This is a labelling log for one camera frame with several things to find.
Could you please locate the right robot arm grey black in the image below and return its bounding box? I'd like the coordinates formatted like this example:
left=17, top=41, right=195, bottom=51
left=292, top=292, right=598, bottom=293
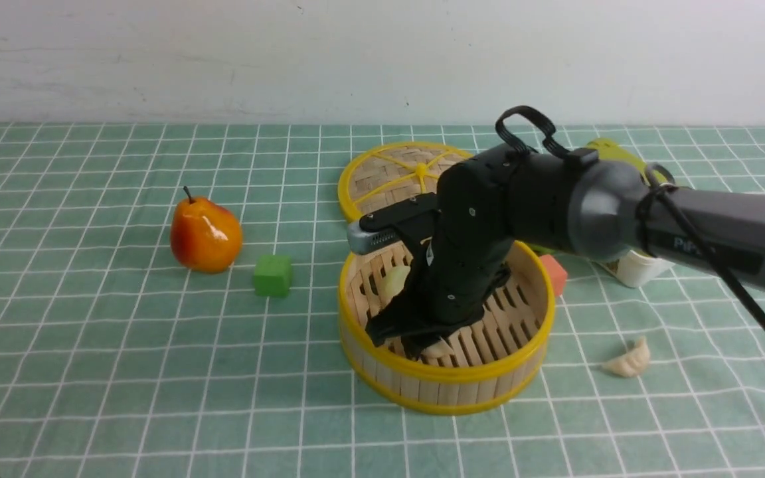
left=349, top=145, right=765, bottom=358

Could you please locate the cream dumpling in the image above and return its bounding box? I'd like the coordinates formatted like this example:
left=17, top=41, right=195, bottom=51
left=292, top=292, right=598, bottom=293
left=421, top=338, right=455, bottom=360
left=601, top=336, right=651, bottom=378

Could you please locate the green checkered tablecloth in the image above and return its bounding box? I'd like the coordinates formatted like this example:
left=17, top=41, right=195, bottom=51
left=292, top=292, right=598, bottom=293
left=0, top=123, right=765, bottom=477

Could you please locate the orange foam cube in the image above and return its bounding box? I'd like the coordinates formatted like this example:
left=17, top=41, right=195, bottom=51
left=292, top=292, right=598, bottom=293
left=539, top=254, right=568, bottom=297

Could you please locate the green foam cube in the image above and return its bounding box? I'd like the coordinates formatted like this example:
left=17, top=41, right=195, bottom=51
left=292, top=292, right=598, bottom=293
left=253, top=254, right=294, bottom=297

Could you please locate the bamboo steamer tray yellow rim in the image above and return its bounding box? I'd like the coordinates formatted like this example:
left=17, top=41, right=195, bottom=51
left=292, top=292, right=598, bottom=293
left=337, top=242, right=555, bottom=416

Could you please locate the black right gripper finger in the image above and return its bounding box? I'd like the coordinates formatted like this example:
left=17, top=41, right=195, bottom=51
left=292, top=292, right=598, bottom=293
left=365, top=307, right=422, bottom=347
left=401, top=325, right=465, bottom=360

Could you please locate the woven bamboo steamer lid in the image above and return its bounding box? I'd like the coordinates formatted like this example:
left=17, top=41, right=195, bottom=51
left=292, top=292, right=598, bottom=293
left=337, top=141, right=471, bottom=222

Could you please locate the pale green dumpling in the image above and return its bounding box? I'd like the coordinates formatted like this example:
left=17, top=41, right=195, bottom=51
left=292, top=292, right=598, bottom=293
left=377, top=264, right=410, bottom=306

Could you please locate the green lidded white box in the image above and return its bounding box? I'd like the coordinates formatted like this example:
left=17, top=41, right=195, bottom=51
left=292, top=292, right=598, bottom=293
left=529, top=138, right=675, bottom=288

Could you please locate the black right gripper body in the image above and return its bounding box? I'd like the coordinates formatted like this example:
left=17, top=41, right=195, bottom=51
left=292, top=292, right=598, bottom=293
left=387, top=145, right=516, bottom=330

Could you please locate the orange red toy pear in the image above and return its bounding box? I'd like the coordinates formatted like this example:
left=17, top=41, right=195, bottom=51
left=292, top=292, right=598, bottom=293
left=169, top=187, right=243, bottom=274

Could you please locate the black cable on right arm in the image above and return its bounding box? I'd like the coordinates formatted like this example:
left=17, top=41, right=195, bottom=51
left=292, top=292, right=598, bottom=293
left=494, top=105, right=765, bottom=382

